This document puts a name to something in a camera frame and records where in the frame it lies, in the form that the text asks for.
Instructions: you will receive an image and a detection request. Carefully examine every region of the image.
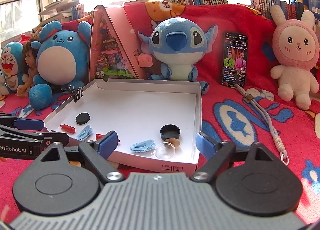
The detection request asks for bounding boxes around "light blue hair clip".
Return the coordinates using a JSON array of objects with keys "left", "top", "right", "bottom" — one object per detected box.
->
[
  {"left": 130, "top": 139, "right": 156, "bottom": 153},
  {"left": 75, "top": 125, "right": 93, "bottom": 141}
]

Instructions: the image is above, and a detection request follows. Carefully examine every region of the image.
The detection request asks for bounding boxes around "brown acorn nut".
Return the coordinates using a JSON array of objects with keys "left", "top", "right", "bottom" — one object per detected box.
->
[{"left": 165, "top": 138, "right": 180, "bottom": 149}]

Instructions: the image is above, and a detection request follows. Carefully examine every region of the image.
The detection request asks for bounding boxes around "black round puck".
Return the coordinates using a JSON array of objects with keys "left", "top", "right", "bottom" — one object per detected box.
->
[{"left": 75, "top": 112, "right": 90, "bottom": 125}]

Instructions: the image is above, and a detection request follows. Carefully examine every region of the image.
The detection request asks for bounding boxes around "red crayon cap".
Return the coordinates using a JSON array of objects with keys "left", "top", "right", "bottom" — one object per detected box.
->
[{"left": 60, "top": 124, "right": 76, "bottom": 134}]

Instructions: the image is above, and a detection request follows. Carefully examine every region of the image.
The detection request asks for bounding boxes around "clear plastic dome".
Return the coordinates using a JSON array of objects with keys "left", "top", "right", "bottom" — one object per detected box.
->
[{"left": 150, "top": 142, "right": 176, "bottom": 160}]

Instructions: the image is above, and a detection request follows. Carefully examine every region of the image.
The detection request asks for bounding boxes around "black round lid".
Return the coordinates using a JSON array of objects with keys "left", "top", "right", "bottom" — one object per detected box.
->
[{"left": 160, "top": 124, "right": 181, "bottom": 140}]

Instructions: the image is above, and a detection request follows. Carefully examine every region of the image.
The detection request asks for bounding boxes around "pink red cartoon blanket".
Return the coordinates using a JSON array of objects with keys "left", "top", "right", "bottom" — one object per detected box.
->
[{"left": 1, "top": 3, "right": 319, "bottom": 223}]

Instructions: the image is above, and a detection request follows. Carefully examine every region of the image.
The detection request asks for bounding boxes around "white cardboard box tray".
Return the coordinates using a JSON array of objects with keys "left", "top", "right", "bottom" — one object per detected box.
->
[{"left": 44, "top": 79, "right": 202, "bottom": 175}]

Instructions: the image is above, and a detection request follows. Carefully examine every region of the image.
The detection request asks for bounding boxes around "small black binder clip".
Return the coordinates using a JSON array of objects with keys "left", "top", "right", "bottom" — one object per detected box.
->
[{"left": 69, "top": 85, "right": 83, "bottom": 103}]

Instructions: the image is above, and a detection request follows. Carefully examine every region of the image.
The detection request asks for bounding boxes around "Doraemon plush toy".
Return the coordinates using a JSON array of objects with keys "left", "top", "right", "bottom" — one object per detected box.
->
[{"left": 1, "top": 42, "right": 28, "bottom": 97}]

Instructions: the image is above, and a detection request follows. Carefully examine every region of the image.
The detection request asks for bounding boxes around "brown haired doll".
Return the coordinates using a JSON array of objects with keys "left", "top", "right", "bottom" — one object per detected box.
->
[{"left": 17, "top": 38, "right": 39, "bottom": 97}]

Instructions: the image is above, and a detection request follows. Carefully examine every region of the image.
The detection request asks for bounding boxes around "blue round mouse plush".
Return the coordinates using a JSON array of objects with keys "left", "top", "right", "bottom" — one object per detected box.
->
[{"left": 29, "top": 21, "right": 92, "bottom": 110}]

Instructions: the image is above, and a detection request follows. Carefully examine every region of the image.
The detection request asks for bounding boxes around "pink triangular toy house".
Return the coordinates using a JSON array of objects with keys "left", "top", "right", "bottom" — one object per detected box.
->
[{"left": 89, "top": 5, "right": 152, "bottom": 81}]

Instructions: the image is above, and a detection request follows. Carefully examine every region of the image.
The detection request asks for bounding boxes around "smartphone with lit screen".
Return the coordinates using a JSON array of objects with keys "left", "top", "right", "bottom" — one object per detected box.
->
[{"left": 222, "top": 32, "right": 248, "bottom": 87}]

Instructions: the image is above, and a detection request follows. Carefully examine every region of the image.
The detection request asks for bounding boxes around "blue Stitch plush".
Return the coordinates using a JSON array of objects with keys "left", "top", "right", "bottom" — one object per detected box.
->
[{"left": 138, "top": 17, "right": 219, "bottom": 82}]

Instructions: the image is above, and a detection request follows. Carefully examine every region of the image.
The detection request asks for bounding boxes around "pink bunny plush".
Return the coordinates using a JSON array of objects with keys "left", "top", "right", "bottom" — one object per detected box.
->
[{"left": 270, "top": 5, "right": 319, "bottom": 110}]

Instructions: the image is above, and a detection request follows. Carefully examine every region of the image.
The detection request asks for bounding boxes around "grey phone lanyard strap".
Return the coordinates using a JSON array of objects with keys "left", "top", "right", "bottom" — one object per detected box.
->
[{"left": 235, "top": 83, "right": 290, "bottom": 166}]

